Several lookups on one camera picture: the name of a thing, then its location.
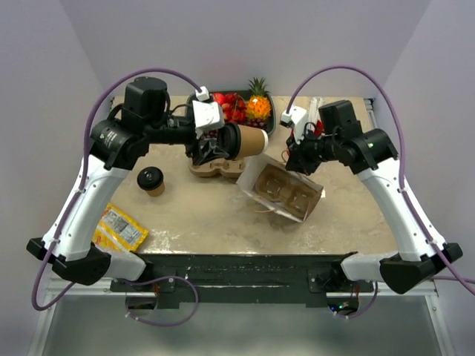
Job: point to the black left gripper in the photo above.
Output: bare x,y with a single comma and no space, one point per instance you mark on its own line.
201,154

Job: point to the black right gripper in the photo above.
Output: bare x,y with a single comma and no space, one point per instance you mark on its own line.
297,159

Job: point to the black cup lid bottom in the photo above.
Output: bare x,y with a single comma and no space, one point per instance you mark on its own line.
229,140

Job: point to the black cup lid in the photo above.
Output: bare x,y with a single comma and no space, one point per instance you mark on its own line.
229,140
150,178

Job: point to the brown pulp cup carrier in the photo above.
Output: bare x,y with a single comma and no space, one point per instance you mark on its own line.
219,167

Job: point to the brown white paper bag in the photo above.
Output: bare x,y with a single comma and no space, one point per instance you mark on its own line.
247,179

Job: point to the brown paper cup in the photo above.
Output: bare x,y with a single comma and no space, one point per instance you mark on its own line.
253,141
157,190

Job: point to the black cup lid top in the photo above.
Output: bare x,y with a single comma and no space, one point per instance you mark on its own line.
150,178

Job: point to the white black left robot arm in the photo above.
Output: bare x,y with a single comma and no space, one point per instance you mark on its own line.
116,144

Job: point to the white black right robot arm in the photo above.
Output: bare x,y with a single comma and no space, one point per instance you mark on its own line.
422,252

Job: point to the red ribbed straw cup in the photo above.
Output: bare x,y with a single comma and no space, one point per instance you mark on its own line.
307,130

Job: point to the dark grape bunch right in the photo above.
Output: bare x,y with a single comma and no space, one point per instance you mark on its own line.
266,125

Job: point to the strawberry bunch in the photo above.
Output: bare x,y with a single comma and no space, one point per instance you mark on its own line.
233,106

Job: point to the dark grey fruit tray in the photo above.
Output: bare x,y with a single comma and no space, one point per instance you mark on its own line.
246,95

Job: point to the orange pineapple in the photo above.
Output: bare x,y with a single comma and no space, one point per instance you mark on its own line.
258,106

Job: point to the yellow chips bag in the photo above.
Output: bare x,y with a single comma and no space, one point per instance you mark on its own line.
118,231

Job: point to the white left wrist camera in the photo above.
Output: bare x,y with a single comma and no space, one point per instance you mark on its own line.
208,116

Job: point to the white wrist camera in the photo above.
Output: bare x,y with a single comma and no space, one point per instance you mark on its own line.
296,119
208,116

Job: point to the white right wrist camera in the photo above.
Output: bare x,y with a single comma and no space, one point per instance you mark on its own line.
296,119

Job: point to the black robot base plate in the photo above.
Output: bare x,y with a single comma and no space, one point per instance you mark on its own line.
313,280

